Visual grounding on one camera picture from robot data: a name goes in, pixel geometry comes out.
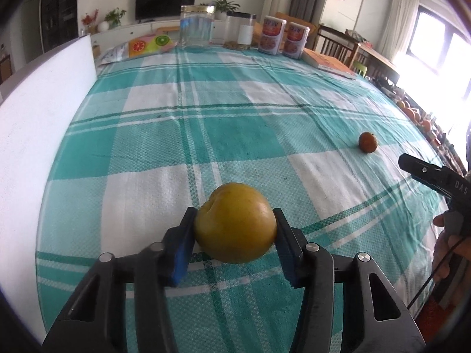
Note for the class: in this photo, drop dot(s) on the pile of oranges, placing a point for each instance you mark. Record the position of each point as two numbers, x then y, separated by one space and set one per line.
414 116

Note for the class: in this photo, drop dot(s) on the white window curtain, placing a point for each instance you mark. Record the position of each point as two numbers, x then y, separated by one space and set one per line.
399 18

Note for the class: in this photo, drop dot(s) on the orange print white box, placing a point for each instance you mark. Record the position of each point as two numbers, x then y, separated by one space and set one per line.
295 40
271 35

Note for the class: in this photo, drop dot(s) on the clear glass jar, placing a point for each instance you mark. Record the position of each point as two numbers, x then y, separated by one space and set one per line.
197 27

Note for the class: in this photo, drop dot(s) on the white foam board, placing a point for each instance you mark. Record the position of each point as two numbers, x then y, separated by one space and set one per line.
40 136

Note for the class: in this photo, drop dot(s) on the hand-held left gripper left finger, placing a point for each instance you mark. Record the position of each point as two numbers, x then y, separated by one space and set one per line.
182 261

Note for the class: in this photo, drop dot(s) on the green plastic stool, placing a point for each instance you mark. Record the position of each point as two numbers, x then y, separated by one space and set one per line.
360 69

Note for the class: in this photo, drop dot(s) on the wooden chair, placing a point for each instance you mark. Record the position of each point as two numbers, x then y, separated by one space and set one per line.
335 44

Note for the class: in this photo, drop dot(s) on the teal checked tablecloth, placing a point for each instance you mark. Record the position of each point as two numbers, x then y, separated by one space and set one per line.
220 128

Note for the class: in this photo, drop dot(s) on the leafy green houseplant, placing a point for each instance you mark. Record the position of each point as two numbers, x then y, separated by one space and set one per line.
224 7

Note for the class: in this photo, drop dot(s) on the yellow round pear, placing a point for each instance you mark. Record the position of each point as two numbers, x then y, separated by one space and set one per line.
235 224

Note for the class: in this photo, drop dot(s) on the person's right hand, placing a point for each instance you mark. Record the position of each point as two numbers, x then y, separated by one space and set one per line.
454 257

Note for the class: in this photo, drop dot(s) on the white vase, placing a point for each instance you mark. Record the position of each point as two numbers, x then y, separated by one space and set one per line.
103 26

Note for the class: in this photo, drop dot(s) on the orange tangerine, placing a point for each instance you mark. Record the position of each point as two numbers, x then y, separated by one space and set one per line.
367 142

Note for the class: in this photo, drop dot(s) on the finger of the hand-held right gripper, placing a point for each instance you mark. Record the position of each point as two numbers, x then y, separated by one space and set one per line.
419 171

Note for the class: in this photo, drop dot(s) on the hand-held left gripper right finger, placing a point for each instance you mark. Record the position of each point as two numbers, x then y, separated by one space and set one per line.
285 253

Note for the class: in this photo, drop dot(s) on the dark display cabinet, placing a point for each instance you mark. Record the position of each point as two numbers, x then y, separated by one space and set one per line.
59 11

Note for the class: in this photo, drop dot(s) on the clear plastic jar white label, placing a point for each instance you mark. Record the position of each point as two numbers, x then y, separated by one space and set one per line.
239 31

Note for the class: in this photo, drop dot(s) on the black television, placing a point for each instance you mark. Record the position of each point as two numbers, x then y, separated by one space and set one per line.
165 3

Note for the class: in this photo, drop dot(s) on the fruit print plastic bag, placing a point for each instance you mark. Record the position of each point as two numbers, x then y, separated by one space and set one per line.
143 46

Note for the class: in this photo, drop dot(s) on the green potted plant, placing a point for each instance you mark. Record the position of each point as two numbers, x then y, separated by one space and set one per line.
115 16

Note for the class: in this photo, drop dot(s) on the orange book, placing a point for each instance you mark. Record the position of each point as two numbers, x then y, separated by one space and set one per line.
329 64

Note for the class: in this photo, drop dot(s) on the wooden table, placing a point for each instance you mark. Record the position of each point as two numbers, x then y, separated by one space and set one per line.
375 53

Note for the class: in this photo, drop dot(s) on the white low cabinet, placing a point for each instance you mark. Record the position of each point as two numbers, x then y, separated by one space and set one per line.
136 29

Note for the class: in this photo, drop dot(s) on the red flower plant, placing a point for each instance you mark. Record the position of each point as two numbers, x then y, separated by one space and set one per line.
89 20

